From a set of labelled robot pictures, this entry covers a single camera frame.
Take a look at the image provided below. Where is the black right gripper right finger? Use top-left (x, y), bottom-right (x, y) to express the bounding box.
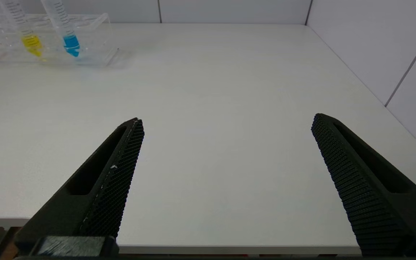
top-left (311, 113), bottom-right (416, 257)

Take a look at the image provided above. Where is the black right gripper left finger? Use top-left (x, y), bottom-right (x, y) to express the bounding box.
top-left (13, 118), bottom-right (144, 257)

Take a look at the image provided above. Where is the clear plastic test tube rack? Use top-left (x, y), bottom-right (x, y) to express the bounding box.
top-left (0, 13), bottom-right (119, 67)

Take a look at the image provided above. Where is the test tube with blue pigment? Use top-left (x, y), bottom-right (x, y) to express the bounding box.
top-left (41, 0), bottom-right (81, 57)

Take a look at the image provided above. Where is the test tube with yellow pigment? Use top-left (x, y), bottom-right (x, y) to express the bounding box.
top-left (0, 0), bottom-right (43, 57)

